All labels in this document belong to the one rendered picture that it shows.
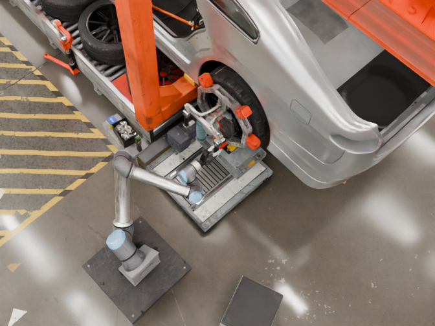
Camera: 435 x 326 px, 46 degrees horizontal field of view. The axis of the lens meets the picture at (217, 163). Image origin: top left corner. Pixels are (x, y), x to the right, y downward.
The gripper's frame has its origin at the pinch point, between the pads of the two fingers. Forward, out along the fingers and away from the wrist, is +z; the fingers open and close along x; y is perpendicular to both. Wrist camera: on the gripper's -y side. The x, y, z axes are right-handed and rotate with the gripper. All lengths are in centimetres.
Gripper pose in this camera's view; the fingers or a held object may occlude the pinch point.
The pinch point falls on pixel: (218, 147)
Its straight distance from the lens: 383.1
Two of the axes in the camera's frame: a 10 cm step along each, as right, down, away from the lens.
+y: -0.5, 4.6, 8.9
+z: 7.3, -5.9, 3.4
